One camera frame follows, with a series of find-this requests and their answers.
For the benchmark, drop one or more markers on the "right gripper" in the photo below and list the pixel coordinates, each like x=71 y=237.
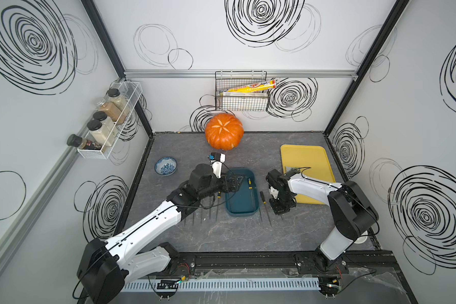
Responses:
x=277 y=209

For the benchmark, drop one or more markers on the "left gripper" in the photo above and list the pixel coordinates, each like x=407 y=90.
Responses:
x=233 y=186

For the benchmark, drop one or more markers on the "clear acrylic wall shelf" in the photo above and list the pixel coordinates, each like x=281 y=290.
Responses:
x=133 y=93

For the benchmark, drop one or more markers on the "yellow plastic tray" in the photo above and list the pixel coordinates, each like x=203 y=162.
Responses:
x=313 y=161

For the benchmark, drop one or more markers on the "spice jar brown powder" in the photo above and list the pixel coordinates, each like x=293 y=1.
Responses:
x=112 y=111

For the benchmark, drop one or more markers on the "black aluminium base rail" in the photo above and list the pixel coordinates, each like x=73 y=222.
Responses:
x=304 y=262

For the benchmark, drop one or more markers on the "black yellow file tool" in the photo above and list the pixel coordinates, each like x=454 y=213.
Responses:
x=217 y=207

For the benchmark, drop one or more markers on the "black wire wall basket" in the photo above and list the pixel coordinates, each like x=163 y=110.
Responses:
x=240 y=101

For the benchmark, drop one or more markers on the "orange pumpkin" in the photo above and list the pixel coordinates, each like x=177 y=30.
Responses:
x=224 y=131

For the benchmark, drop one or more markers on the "grey slotted cable duct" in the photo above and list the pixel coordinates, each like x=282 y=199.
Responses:
x=241 y=284

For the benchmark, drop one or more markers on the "spice jar cream powder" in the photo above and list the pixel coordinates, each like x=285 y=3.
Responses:
x=100 y=132

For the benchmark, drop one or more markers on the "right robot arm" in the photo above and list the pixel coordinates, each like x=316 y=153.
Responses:
x=352 y=212

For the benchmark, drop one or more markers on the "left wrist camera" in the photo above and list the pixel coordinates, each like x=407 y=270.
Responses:
x=216 y=161

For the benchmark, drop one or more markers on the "yellow snack package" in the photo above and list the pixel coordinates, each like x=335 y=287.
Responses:
x=255 y=87

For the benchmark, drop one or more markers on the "teal plastic storage box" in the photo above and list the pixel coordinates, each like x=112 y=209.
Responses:
x=245 y=202

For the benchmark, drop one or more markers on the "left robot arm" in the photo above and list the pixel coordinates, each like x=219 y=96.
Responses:
x=106 y=266

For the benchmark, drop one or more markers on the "spice jar white powder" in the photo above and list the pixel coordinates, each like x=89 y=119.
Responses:
x=106 y=121

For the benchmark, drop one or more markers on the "blue white patterned bowl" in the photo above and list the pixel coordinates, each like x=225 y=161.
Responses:
x=165 y=166

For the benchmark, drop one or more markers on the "small dark spice bottle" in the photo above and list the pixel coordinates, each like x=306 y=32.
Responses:
x=82 y=143

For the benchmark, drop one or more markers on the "spice jar beige powder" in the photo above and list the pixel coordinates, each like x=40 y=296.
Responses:
x=115 y=96

